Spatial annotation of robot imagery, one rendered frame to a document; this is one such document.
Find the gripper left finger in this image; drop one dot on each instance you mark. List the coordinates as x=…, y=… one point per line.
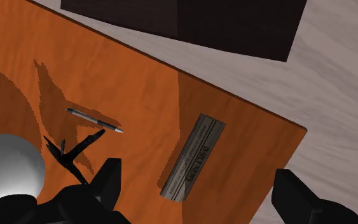
x=107, y=183

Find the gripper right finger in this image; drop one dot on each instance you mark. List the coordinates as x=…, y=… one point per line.
x=293, y=198

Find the black folding multi-tool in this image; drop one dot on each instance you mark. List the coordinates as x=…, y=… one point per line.
x=70, y=156

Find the grey and black pen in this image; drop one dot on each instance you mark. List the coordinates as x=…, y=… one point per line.
x=95, y=120

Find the grey book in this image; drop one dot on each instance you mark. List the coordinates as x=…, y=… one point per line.
x=191, y=158

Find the white round object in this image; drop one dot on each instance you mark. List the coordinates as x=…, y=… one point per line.
x=8, y=167

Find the orange wooden desk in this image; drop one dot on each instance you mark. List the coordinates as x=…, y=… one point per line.
x=135, y=77

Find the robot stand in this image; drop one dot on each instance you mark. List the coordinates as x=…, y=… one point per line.
x=228, y=24

